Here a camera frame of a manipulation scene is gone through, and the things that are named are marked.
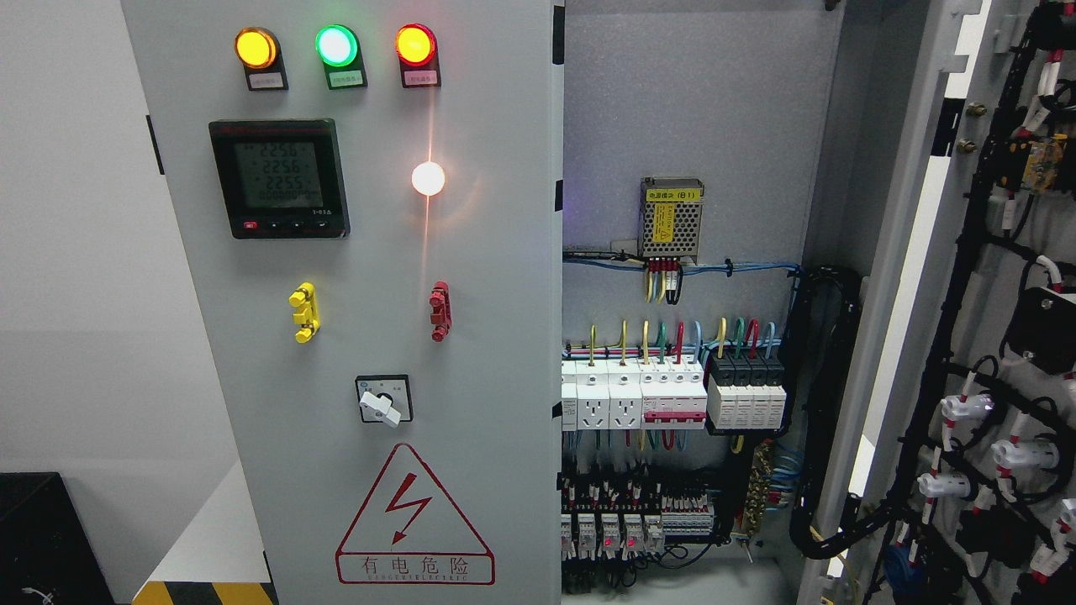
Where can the green indicator lamp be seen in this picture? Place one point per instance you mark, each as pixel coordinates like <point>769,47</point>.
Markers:
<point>339,50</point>

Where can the yellow terminal post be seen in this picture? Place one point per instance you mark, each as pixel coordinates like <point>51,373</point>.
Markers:
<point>305,312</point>

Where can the white din rail sockets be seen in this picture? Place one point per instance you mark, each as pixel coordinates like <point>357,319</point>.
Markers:
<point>601,394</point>

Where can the black box at left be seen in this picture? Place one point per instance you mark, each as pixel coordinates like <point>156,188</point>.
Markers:
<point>45,556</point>

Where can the white glowing indicator lamp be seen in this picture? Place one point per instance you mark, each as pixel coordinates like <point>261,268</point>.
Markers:
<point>428,178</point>

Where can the black digital power meter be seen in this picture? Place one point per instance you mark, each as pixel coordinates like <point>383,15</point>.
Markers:
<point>281,179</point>

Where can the red indicator lamp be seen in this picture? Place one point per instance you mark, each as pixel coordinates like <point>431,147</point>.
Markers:
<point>417,51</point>

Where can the metal mesh power supply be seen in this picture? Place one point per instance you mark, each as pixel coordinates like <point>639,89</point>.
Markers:
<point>671,217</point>

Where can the grey cabinet door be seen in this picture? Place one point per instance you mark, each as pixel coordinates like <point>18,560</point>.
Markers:
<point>483,397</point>
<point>939,431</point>

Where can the relay row with red leds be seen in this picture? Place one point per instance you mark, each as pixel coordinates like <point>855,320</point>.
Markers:
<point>610,536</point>

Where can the red electric hazard warning sticker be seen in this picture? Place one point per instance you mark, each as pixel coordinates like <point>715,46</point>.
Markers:
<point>410,530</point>

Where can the yellow indicator lamp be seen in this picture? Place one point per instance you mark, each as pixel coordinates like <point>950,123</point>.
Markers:
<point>260,55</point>

